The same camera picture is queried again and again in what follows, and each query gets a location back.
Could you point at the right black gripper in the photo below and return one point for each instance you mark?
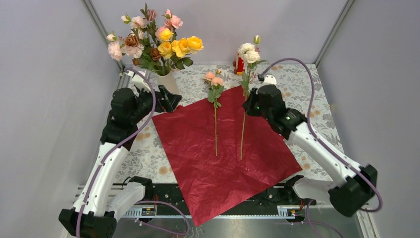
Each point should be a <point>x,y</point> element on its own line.
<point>253,95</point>

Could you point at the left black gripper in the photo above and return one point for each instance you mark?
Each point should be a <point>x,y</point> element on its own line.
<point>163,106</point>

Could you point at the dusty pink brown rose stem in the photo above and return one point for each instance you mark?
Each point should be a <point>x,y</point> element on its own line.
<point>150,40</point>

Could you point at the cream white rose stem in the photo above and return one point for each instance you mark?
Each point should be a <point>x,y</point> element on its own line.
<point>249,53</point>

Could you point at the peach rose stem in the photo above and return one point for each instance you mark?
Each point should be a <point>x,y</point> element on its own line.
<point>216,87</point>

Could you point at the yellow rose stem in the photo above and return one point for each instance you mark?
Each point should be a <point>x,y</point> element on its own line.
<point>174,53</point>

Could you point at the red wrapping paper sheet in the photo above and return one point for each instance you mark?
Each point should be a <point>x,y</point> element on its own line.
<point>220,157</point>

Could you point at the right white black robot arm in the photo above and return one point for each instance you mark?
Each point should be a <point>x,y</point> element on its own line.
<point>354,184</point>

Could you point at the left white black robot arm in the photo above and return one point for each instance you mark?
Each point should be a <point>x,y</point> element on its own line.
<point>93,215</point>

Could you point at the beige ceramic vase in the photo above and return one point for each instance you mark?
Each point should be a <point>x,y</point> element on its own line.
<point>168,81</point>

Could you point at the red yellow toy block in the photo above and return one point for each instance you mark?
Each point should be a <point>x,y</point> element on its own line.
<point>238,65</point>

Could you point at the floral patterned tablecloth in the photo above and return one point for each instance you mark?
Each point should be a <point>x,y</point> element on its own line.
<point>148,159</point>

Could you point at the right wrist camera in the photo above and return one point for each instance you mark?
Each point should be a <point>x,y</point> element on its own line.
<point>267,79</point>

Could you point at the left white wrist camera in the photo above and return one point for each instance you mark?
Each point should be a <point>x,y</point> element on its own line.
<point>137,80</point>

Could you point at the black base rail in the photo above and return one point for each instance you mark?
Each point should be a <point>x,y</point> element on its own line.
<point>279,201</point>

